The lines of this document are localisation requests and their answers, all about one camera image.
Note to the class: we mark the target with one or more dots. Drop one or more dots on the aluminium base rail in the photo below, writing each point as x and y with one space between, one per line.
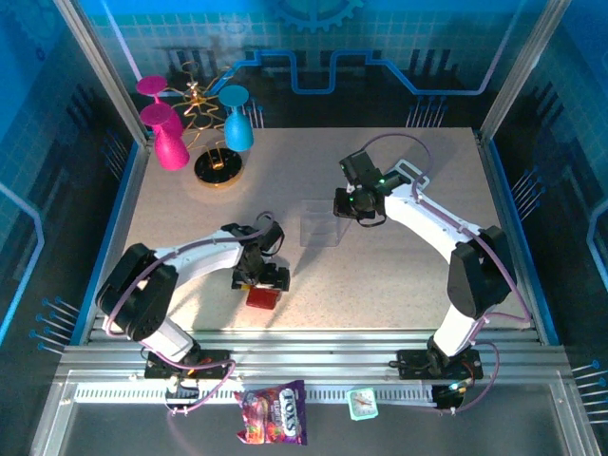
309 351

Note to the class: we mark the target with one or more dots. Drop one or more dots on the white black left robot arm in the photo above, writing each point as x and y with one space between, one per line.
204 256

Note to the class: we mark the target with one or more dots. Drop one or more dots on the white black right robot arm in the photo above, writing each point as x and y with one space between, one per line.
427 223

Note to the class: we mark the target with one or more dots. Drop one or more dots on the grey desk calculator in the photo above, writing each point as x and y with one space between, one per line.
404 166

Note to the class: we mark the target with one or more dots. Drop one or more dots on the blue goblet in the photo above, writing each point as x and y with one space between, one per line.
237 133

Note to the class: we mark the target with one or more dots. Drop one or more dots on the red leather card holder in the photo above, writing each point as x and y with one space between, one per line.
263 299

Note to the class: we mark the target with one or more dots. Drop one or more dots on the purple candy bag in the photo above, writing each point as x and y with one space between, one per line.
271 413

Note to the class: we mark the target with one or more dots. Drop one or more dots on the small teal alarm clock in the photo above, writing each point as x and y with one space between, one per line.
362 404

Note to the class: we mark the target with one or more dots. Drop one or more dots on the black control board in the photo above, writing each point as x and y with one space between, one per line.
183 394
449 396

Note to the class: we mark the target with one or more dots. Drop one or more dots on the aluminium side rail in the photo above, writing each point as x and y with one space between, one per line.
504 214
124 214

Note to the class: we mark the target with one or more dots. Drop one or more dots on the aluminium frame post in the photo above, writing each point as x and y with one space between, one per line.
102 71
522 71

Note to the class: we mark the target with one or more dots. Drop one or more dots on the small blue card packet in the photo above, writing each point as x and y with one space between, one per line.
323 228

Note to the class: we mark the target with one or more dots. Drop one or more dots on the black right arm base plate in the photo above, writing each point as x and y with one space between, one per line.
408 363

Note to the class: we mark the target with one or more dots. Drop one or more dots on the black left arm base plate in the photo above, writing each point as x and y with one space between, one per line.
216 358

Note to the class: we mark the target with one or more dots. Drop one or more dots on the grey metal shelf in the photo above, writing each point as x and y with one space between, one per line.
142 432

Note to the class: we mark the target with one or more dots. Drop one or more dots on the pink goblet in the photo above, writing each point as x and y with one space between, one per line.
168 147

